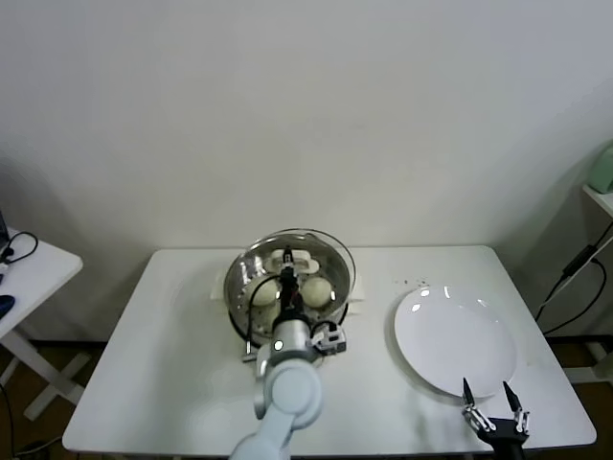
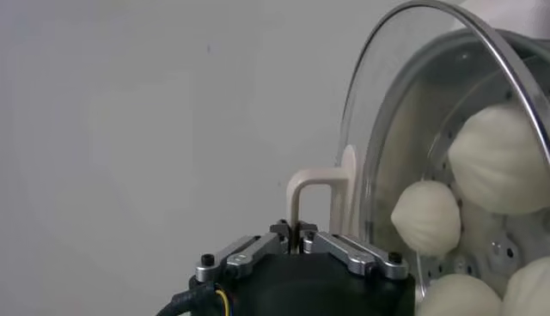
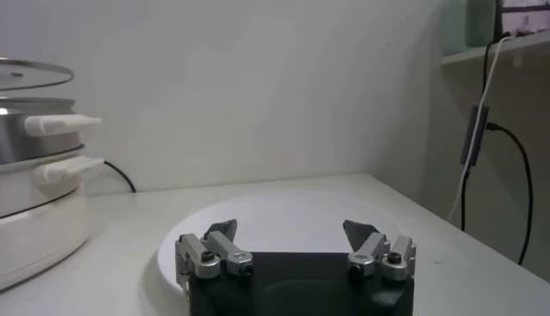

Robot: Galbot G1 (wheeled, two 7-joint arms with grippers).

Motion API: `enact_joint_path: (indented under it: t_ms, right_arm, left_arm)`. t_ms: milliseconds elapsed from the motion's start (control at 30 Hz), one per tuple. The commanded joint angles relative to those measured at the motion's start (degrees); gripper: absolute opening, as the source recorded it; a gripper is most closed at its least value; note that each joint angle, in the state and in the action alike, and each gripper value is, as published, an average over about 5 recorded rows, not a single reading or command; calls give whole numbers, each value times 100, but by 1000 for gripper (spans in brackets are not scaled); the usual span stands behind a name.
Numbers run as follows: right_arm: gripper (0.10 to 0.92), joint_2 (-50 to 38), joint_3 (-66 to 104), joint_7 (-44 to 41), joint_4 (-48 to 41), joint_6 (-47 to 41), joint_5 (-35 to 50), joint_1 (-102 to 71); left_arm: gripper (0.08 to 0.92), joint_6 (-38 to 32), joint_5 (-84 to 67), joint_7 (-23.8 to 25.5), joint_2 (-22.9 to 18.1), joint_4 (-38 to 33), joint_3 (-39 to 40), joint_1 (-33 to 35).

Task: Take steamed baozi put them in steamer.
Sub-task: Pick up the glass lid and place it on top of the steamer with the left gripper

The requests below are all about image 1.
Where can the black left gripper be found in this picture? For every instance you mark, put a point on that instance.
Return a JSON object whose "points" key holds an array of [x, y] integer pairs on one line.
{"points": [[289, 297]]}

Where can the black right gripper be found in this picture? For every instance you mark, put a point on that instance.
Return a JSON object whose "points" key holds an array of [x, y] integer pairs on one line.
{"points": [[505, 431]]}

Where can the round glass pot lid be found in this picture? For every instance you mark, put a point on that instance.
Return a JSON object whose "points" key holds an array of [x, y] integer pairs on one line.
{"points": [[294, 261]]}

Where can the white steamed baozi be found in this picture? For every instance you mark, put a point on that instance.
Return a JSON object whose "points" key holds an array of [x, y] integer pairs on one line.
{"points": [[265, 293], [317, 292]]}

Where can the perforated steel steamer basket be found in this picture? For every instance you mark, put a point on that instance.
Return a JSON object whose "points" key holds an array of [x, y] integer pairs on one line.
{"points": [[335, 282]]}

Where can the large white plate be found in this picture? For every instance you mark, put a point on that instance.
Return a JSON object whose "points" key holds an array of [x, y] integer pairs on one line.
{"points": [[450, 340]]}

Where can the white shelf stand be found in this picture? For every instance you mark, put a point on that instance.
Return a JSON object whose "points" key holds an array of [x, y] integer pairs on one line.
{"points": [[604, 197]]}

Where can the white side table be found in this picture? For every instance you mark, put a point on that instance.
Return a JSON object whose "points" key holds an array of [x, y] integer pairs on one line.
{"points": [[43, 273]]}

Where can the pale green appliance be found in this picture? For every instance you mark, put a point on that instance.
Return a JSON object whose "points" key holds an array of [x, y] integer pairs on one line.
{"points": [[603, 172]]}

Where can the dark blue object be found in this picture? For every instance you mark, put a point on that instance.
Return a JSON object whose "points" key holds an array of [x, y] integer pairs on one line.
{"points": [[6, 304]]}

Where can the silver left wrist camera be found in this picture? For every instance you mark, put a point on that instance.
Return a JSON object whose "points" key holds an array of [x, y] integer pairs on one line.
{"points": [[330, 339]]}

